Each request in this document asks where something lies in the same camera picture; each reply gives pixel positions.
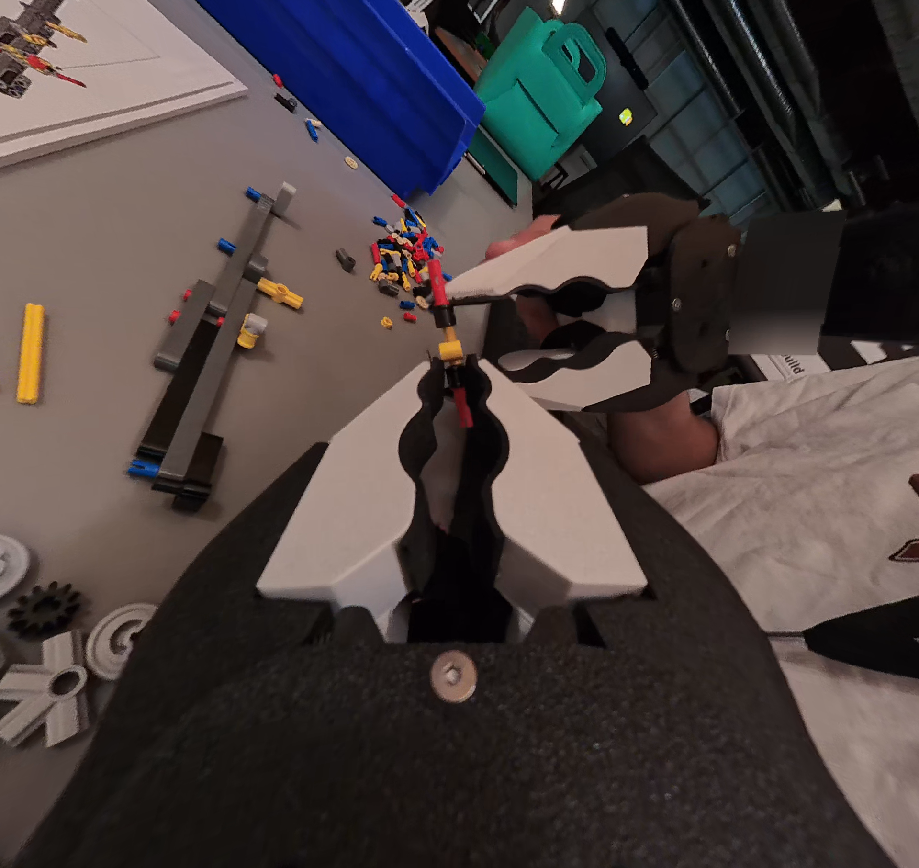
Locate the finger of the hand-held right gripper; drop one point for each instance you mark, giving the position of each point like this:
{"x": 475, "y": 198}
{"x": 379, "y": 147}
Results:
{"x": 617, "y": 372}
{"x": 574, "y": 257}

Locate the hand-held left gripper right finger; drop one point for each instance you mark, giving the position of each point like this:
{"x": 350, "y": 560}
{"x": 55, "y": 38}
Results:
{"x": 567, "y": 516}

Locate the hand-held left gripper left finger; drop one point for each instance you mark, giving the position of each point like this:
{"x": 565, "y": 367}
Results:
{"x": 344, "y": 516}

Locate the red pin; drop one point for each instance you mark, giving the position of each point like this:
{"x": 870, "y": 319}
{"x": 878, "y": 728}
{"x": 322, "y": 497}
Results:
{"x": 438, "y": 283}

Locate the small black connector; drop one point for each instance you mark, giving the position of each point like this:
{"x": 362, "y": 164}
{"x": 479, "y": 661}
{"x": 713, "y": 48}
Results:
{"x": 444, "y": 316}

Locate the black connector with red pin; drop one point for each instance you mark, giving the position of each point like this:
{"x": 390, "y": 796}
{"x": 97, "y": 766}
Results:
{"x": 464, "y": 408}

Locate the black grey elbow connector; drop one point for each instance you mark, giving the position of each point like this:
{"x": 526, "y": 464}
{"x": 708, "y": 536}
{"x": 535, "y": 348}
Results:
{"x": 286, "y": 102}

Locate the white card black marker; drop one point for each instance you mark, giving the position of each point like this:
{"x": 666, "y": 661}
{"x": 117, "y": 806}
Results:
{"x": 790, "y": 365}

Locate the teal tray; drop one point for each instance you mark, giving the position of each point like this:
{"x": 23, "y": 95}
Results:
{"x": 495, "y": 164}

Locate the teal bag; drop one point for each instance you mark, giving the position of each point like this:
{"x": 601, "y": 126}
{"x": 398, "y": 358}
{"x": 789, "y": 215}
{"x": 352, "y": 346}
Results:
{"x": 531, "y": 107}

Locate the heap of small mixed parts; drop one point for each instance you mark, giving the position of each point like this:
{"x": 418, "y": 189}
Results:
{"x": 406, "y": 257}

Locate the long grey black beam assembly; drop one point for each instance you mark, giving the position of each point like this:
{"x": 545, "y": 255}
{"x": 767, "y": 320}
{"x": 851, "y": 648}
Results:
{"x": 215, "y": 351}

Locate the person's white shirt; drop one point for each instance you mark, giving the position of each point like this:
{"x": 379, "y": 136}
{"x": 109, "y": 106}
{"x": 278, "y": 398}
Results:
{"x": 790, "y": 523}

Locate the dark grey connector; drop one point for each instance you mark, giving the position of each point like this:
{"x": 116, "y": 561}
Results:
{"x": 346, "y": 259}

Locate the blue bin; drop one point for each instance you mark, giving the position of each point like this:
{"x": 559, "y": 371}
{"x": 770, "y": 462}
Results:
{"x": 323, "y": 42}

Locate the pile of dark beams and wheels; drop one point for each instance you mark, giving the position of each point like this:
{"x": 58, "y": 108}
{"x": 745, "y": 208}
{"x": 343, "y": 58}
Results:
{"x": 64, "y": 695}

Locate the yellow axle rod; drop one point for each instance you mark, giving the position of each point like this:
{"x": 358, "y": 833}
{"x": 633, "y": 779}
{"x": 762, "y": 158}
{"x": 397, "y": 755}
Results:
{"x": 31, "y": 351}

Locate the open instruction booklet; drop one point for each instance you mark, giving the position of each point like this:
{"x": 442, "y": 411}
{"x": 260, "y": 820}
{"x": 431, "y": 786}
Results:
{"x": 108, "y": 56}

